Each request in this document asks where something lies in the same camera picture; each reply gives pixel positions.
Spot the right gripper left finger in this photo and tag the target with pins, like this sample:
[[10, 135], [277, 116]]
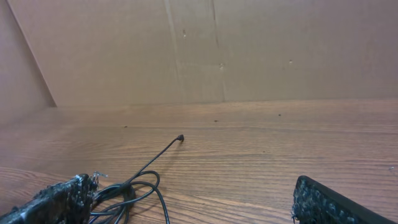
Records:
[[64, 202]]

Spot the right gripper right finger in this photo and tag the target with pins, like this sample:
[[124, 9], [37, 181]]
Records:
[[315, 203]]

